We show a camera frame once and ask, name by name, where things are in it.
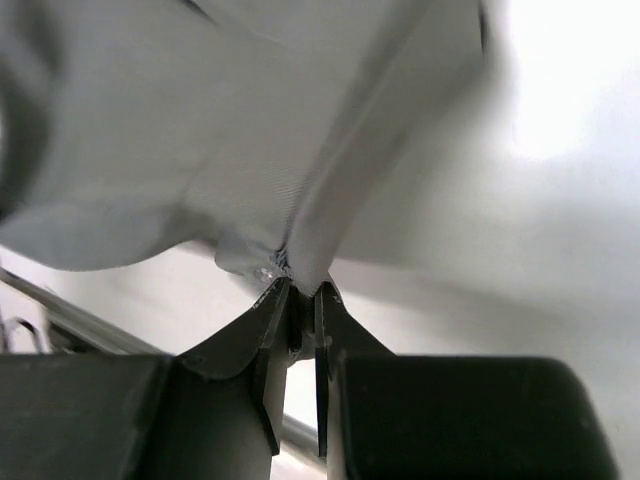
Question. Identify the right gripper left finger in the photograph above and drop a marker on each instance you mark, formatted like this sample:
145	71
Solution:
105	405

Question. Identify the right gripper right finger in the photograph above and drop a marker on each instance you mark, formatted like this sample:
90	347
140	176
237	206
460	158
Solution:
386	416

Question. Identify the grey skirt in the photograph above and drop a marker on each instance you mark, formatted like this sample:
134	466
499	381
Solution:
256	127

